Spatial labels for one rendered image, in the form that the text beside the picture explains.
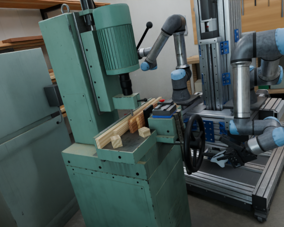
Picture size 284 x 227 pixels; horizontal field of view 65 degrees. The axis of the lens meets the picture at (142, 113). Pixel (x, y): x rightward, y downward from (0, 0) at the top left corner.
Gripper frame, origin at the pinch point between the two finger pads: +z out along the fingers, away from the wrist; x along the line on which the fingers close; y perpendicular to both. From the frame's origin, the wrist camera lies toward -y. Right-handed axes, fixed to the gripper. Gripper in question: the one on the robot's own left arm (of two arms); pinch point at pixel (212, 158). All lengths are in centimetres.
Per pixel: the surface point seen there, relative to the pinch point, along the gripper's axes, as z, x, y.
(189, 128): -6.4, -12.4, -22.3
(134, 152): 11.2, -32.0, -28.4
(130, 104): 17, -8, -47
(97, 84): 24, -11, -66
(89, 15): 5, -7, -94
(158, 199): 28.2, -19.7, 1.3
